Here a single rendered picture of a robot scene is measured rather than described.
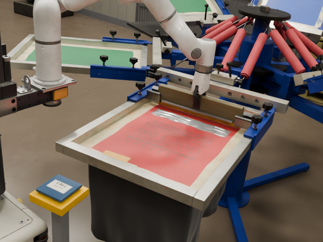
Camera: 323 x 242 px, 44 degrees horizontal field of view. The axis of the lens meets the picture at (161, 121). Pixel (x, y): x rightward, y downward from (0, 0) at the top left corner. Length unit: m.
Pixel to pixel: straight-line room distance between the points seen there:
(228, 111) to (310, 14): 1.69
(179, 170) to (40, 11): 0.74
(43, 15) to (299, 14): 2.20
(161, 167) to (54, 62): 0.56
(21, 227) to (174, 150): 1.01
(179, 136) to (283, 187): 1.73
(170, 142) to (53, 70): 0.53
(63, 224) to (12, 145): 2.17
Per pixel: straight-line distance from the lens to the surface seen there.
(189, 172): 1.41
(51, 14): 1.50
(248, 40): 2.48
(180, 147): 1.55
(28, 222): 2.24
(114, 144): 1.54
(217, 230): 2.68
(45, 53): 1.55
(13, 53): 2.45
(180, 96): 1.81
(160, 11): 1.57
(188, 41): 1.58
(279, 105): 1.91
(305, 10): 3.31
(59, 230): 1.37
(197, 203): 1.24
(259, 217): 2.87
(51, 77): 1.58
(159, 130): 1.66
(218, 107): 1.75
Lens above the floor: 1.72
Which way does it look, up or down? 26 degrees down
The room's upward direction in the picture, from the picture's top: 6 degrees clockwise
